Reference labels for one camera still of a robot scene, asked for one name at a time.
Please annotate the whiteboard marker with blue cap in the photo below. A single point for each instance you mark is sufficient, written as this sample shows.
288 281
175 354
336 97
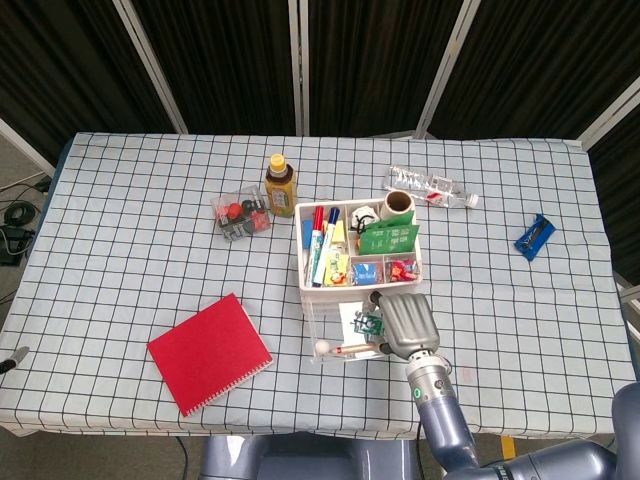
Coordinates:
334 217

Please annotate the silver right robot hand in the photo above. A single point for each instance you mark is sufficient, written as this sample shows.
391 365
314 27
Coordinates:
410 325

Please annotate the blue snack bar wrapper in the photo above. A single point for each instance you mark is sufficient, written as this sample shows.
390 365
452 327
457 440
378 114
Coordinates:
535 236

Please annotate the white desk organizer with drawers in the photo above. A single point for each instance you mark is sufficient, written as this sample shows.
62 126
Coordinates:
360 291

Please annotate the checkered light blue tablecloth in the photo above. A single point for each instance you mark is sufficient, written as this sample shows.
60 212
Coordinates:
200 280

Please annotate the grey-blue robot torso base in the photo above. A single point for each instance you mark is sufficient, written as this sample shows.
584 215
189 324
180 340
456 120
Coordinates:
310 460

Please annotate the red candy packet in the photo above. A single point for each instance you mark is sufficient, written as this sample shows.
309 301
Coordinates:
402 271

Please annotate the cardboard tape roll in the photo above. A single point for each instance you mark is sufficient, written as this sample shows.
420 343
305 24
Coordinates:
392 212

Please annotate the small white ball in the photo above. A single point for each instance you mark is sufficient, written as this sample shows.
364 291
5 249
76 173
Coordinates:
322 346

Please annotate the red spiral notebook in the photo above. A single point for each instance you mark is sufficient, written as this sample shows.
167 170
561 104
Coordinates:
210 355

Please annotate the clear plastic drawer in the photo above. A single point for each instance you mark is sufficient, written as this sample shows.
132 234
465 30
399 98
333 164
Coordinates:
322 320

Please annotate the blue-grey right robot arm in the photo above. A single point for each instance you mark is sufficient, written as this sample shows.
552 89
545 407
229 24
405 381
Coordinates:
445 425

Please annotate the white paper note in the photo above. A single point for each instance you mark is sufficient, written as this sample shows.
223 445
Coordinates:
347 312

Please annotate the clear box of coffee capsules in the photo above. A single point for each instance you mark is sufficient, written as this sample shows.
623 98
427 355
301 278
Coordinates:
240 215

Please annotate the yellow snack packet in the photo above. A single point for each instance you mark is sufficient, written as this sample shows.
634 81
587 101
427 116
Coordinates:
337 270

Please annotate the black folding partition screen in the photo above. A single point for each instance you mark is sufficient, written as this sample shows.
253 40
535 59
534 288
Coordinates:
225 60

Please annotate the blue eraser block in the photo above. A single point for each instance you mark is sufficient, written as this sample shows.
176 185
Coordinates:
306 234

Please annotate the clear plastic water bottle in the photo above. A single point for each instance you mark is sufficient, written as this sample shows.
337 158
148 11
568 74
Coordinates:
440 187

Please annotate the black power adapter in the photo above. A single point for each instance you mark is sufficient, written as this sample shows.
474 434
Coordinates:
10 250

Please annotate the yellow sticky note pad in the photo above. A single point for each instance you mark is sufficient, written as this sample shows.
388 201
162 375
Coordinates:
340 234

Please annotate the blue candy packet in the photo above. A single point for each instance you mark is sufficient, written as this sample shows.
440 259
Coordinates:
366 274

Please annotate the green tea packet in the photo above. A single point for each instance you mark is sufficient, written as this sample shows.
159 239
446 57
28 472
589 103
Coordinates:
404 220
387 240

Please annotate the tea bottle with yellow cap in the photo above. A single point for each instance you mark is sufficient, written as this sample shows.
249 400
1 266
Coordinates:
281 192

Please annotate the whiteboard marker with red cap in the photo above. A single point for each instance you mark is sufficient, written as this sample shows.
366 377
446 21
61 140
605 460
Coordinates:
318 215

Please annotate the small green circuit board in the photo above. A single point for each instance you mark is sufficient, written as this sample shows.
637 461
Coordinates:
369 324

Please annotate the wooden stick with red band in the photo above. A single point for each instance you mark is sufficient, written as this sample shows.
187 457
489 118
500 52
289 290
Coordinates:
357 348

